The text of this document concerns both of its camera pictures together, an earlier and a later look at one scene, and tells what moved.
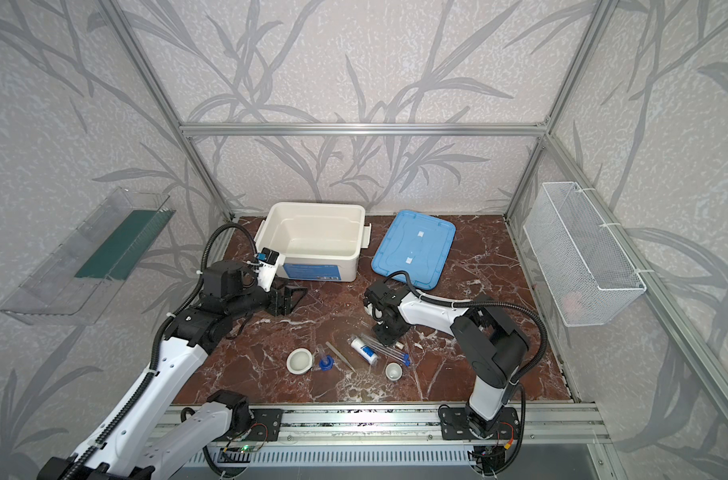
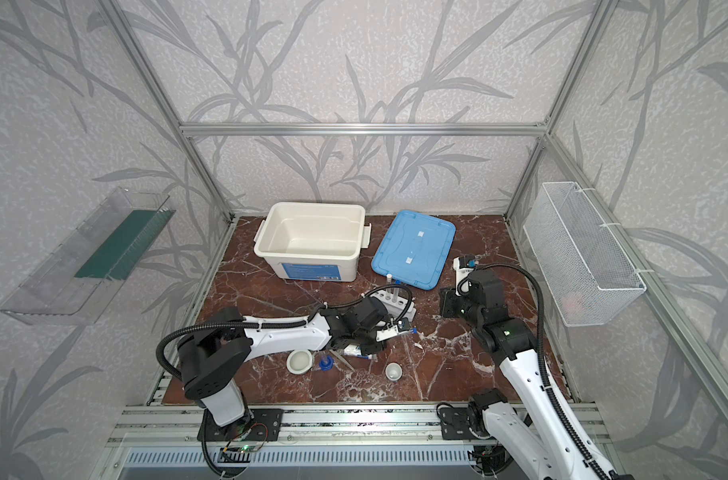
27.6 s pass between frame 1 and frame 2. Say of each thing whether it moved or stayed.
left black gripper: moved
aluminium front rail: stayed
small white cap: stayed
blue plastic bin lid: stayed
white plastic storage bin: stayed
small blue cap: stayed
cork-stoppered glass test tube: moved
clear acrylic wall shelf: stayed
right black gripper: moved
